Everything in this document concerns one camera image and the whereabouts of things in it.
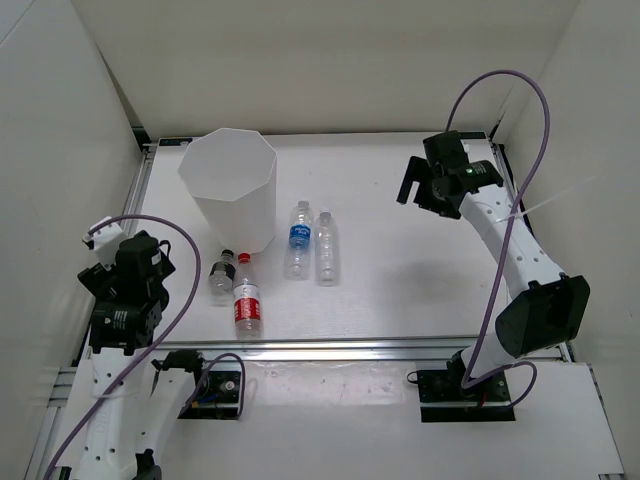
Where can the white octagonal plastic bin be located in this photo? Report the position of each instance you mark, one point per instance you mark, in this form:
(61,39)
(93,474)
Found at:
(231,174)

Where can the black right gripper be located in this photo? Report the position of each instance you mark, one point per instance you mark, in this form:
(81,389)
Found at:
(419,172)

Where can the aluminium front table rail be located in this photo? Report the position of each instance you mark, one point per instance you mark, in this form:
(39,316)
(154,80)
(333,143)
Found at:
(414,349)

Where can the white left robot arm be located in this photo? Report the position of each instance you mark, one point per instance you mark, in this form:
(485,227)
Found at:
(138,399)

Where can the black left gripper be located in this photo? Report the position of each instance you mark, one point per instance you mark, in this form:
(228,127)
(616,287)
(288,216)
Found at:
(99,280)

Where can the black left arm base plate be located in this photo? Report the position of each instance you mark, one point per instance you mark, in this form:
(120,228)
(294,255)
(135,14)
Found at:
(219,398)

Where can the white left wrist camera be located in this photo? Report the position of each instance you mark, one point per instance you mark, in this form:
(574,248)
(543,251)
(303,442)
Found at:
(104,243)

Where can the red label plastic bottle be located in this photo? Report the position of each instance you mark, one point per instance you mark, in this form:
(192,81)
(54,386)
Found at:
(246,301)

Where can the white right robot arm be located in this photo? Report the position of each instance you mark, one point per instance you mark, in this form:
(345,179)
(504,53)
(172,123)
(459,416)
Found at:
(547,305)

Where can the clear unlabelled plastic bottle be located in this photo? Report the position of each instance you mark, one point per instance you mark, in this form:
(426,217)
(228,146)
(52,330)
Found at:
(327,252)

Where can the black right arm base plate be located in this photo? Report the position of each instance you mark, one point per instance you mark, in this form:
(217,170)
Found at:
(443,401)

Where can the blue label plastic bottle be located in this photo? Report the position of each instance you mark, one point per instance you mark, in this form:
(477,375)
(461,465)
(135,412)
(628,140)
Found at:
(297,259)

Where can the black label small bottle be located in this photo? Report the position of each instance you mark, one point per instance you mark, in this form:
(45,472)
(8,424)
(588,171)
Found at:
(221,277)

